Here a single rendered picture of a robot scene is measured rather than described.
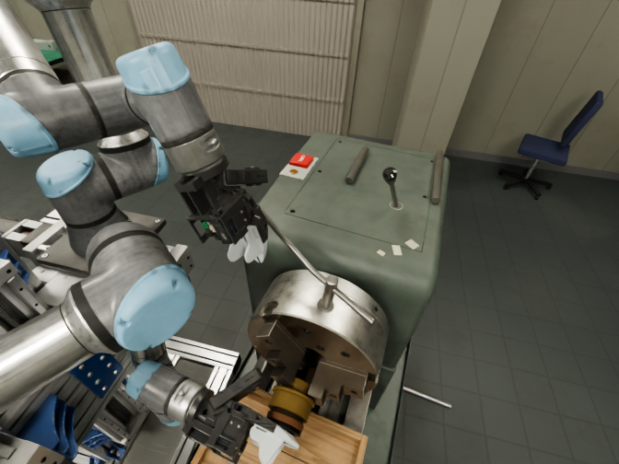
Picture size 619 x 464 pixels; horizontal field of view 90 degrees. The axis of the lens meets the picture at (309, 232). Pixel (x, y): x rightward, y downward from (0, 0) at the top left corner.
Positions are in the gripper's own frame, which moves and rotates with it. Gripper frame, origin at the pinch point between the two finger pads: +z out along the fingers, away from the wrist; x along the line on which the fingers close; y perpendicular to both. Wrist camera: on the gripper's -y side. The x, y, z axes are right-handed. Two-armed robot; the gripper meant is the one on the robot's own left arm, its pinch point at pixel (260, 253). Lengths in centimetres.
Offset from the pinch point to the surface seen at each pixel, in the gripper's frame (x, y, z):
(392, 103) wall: -41, -318, 74
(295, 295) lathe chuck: 3.0, -0.7, 12.1
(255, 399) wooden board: -14.4, 11.1, 42.3
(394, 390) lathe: 10, -20, 88
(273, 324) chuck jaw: -0.2, 5.5, 14.5
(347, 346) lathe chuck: 14.3, 4.2, 19.8
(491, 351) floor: 47, -89, 159
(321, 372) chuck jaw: 7.8, 7.1, 26.8
